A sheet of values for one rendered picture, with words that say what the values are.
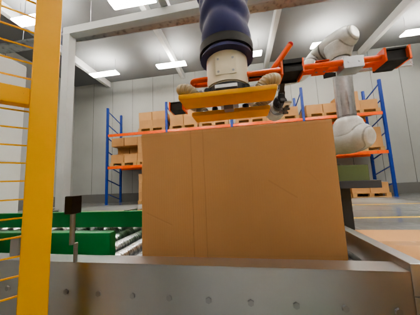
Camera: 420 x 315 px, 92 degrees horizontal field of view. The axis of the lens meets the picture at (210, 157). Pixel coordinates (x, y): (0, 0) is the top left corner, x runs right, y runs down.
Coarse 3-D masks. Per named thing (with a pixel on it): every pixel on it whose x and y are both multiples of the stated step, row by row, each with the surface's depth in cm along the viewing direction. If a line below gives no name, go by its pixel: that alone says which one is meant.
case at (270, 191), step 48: (144, 144) 67; (192, 144) 65; (240, 144) 63; (288, 144) 61; (144, 192) 65; (192, 192) 63; (240, 192) 61; (288, 192) 59; (336, 192) 57; (144, 240) 64; (192, 240) 62; (240, 240) 60; (288, 240) 58; (336, 240) 56
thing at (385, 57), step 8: (384, 48) 71; (392, 48) 71; (400, 48) 71; (408, 48) 70; (384, 56) 71; (392, 56) 72; (400, 56) 71; (408, 56) 70; (376, 64) 76; (384, 64) 73; (392, 64) 74; (400, 64) 74
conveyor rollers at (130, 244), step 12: (0, 228) 126; (12, 228) 124; (60, 228) 117; (84, 228) 121; (96, 228) 118; (108, 228) 115; (120, 228) 112; (132, 228) 109; (120, 240) 86; (132, 240) 91; (120, 252) 70; (132, 252) 75
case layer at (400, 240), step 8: (360, 232) 83; (368, 232) 82; (376, 232) 82; (384, 232) 81; (392, 232) 81; (400, 232) 80; (408, 232) 80; (416, 232) 79; (376, 240) 73; (384, 240) 72; (392, 240) 72; (400, 240) 71; (408, 240) 71; (416, 240) 71; (400, 248) 64; (408, 248) 63; (416, 248) 63; (416, 256) 57
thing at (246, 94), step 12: (276, 84) 66; (180, 96) 71; (192, 96) 70; (204, 96) 70; (216, 96) 70; (228, 96) 70; (240, 96) 71; (252, 96) 71; (264, 96) 71; (192, 108) 80
